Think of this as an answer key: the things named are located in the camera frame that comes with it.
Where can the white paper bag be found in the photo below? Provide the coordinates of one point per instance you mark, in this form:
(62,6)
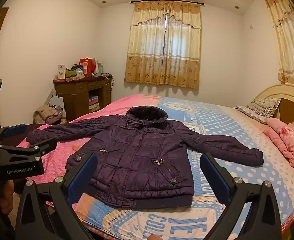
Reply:
(57,105)

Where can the grey patterned pillow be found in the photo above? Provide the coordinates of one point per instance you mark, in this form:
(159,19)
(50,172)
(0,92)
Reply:
(259,110)

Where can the clear plastic bottle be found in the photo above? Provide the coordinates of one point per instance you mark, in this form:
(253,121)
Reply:
(100,68)

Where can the white picture card box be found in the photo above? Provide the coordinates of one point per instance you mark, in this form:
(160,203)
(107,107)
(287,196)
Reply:
(61,71)

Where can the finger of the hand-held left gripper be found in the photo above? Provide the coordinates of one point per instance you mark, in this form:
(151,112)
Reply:
(31,147)
(14,130)

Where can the purple flat box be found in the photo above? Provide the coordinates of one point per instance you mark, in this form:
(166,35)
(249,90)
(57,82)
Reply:
(93,100)

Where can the blue patterned bedsheet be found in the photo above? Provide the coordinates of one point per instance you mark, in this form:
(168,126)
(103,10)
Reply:
(237,130)

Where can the pink textured blanket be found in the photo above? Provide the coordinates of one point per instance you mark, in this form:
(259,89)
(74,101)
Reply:
(54,160)

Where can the yellow and white box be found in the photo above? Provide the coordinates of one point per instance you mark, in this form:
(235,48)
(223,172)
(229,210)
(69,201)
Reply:
(94,107)

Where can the cream wooden headboard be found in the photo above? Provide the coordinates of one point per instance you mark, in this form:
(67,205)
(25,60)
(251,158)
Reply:
(287,90)

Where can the beige floral window curtain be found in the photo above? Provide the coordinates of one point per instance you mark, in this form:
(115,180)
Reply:
(149,65)

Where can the pile of beige clothes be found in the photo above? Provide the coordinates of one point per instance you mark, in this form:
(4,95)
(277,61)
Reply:
(45,113)

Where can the light blue bag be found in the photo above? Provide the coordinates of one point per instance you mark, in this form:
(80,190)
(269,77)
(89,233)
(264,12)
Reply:
(80,73)

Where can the red bag on desk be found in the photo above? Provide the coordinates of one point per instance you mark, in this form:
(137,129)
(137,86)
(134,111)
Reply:
(85,66)

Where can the brown wooden desk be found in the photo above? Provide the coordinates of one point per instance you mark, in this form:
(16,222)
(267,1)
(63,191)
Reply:
(74,100)

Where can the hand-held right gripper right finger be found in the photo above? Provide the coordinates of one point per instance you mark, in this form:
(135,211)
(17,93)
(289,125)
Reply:
(215,177)

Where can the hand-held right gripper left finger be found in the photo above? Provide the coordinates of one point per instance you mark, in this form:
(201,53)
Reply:
(83,177)

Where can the dark curtain rod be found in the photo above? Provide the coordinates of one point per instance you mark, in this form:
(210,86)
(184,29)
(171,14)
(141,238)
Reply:
(132,2)

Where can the beige floral side curtain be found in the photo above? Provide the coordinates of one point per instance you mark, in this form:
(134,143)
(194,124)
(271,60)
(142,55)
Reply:
(289,42)

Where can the dark purple quilted jacket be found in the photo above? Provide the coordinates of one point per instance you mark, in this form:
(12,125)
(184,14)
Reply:
(142,155)

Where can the green cloth bundle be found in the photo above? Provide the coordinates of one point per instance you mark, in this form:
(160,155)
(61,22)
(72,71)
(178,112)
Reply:
(70,73)

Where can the person's left hand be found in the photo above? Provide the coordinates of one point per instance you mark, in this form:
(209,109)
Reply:
(7,196)

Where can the folded pink quilt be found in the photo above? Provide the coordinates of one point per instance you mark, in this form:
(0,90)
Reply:
(287,140)

